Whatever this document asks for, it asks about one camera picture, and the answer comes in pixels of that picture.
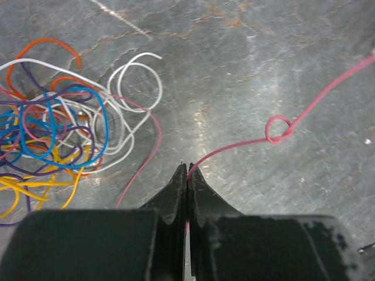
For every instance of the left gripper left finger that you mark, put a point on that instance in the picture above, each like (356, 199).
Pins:
(162, 231)

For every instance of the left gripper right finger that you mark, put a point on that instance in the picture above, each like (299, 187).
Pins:
(202, 203)

